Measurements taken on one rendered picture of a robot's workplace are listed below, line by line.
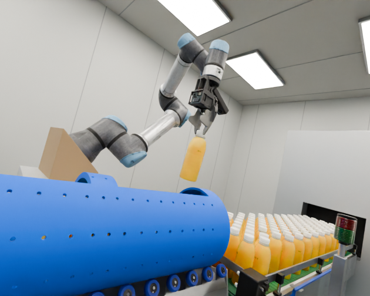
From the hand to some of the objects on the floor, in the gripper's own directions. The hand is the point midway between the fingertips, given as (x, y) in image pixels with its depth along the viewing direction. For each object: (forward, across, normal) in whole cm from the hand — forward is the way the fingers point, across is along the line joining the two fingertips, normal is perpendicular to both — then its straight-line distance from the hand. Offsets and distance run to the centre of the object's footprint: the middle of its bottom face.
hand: (201, 131), depth 75 cm
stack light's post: (+142, +40, +57) cm, 159 cm away
